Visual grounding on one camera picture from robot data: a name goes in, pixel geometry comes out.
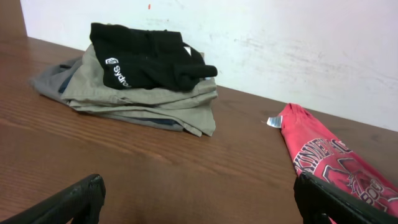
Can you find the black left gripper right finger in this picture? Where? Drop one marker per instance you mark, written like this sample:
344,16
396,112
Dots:
321,202

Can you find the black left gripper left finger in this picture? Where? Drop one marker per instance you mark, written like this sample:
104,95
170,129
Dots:
79,203

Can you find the red soccer t-shirt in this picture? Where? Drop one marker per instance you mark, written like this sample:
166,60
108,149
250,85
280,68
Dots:
315,149

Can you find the grey folded garment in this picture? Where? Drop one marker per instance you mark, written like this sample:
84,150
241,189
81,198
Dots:
53,81

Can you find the black folded garment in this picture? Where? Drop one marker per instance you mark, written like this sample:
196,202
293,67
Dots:
148,59

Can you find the khaki folded garment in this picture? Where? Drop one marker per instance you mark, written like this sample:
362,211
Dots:
192,110

